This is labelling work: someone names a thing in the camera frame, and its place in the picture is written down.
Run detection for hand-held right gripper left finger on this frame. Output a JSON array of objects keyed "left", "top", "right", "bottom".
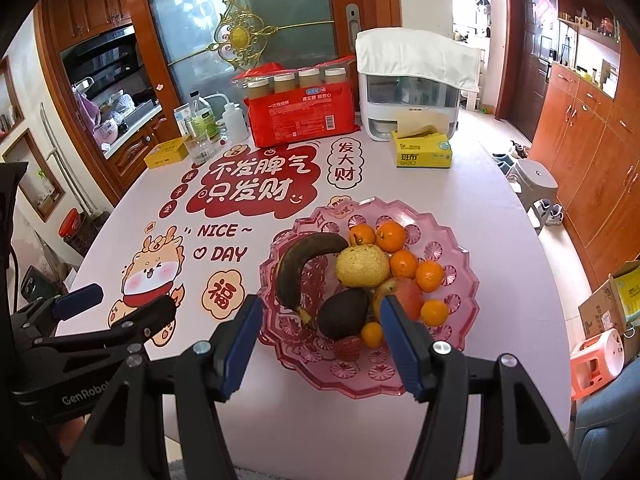
[{"left": 60, "top": 294, "right": 265, "bottom": 480}]

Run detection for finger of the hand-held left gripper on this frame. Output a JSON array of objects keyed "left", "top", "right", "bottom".
[
  {"left": 10, "top": 283, "right": 105, "bottom": 336},
  {"left": 30, "top": 294, "right": 178, "bottom": 361}
]

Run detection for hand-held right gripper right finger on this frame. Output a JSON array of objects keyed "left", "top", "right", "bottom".
[{"left": 378, "top": 294, "right": 583, "bottom": 480}]

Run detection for small orange mandarin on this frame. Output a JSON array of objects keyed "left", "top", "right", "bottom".
[
  {"left": 348, "top": 224, "right": 377, "bottom": 247},
  {"left": 375, "top": 220, "right": 407, "bottom": 253},
  {"left": 389, "top": 250, "right": 419, "bottom": 280},
  {"left": 415, "top": 260, "right": 446, "bottom": 293},
  {"left": 360, "top": 321, "right": 386, "bottom": 349},
  {"left": 420, "top": 299, "right": 450, "bottom": 327}
]

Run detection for red yellow apple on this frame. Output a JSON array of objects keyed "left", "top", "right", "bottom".
[{"left": 372, "top": 276, "right": 425, "bottom": 323}]

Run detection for red lychee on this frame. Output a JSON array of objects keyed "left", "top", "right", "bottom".
[{"left": 334, "top": 335, "right": 362, "bottom": 361}]

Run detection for pink plastic fruit bowl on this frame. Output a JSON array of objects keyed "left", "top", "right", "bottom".
[{"left": 258, "top": 196, "right": 481, "bottom": 401}]

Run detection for dark avocado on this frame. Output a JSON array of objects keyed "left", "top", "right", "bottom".
[{"left": 317, "top": 287, "right": 373, "bottom": 341}]

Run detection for overripe dark banana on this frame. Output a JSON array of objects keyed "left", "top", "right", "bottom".
[{"left": 275, "top": 232, "right": 349, "bottom": 331}]

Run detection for yellow pear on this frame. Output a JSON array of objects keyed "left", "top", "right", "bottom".
[{"left": 335, "top": 244, "right": 391, "bottom": 288}]

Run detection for red container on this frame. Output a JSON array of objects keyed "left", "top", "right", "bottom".
[{"left": 59, "top": 208, "right": 83, "bottom": 241}]

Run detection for small yellow box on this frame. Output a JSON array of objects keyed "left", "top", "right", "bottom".
[{"left": 144, "top": 137, "right": 190, "bottom": 170}]

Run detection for wooden lower kitchen cabinet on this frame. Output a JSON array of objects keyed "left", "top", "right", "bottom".
[{"left": 105, "top": 110, "right": 181, "bottom": 176}]

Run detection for pink printed tablecloth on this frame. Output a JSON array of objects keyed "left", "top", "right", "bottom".
[{"left": 52, "top": 110, "right": 573, "bottom": 478}]

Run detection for yellow tissue box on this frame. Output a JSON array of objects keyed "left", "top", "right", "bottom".
[{"left": 390, "top": 112, "right": 453, "bottom": 168}]

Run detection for cardboard box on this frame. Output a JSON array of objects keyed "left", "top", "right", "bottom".
[{"left": 577, "top": 260, "right": 640, "bottom": 346}]

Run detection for clear bottle with green label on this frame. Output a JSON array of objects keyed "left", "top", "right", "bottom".
[{"left": 185, "top": 91, "right": 217, "bottom": 165}]

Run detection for white squeeze bottle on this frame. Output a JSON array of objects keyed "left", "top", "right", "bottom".
[{"left": 220, "top": 94, "right": 249, "bottom": 143}]

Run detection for grey plastic stool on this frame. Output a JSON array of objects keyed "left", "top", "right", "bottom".
[{"left": 505, "top": 158, "right": 560, "bottom": 216}]

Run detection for red pack of paper cups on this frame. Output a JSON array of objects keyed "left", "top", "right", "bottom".
[{"left": 231, "top": 57, "right": 362, "bottom": 148}]

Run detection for gold door ornament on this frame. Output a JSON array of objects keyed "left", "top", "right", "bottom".
[{"left": 212, "top": 0, "right": 281, "bottom": 68}]

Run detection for wooden upper kitchen cabinets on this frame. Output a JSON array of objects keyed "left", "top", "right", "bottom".
[{"left": 42, "top": 0, "right": 133, "bottom": 51}]

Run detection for white cloth cover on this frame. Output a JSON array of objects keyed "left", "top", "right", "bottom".
[{"left": 355, "top": 28, "right": 482, "bottom": 93}]

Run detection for dark wooden entry door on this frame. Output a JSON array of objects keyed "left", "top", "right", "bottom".
[{"left": 504, "top": 0, "right": 558, "bottom": 143}]

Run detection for frosted glass sliding door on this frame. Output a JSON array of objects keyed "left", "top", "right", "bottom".
[{"left": 140, "top": 0, "right": 361, "bottom": 111}]

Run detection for chrome pipe rail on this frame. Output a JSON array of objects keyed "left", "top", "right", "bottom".
[{"left": 40, "top": 102, "right": 93, "bottom": 216}]

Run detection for wooden wall cabinet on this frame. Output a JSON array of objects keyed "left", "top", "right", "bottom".
[{"left": 530, "top": 0, "right": 640, "bottom": 291}]

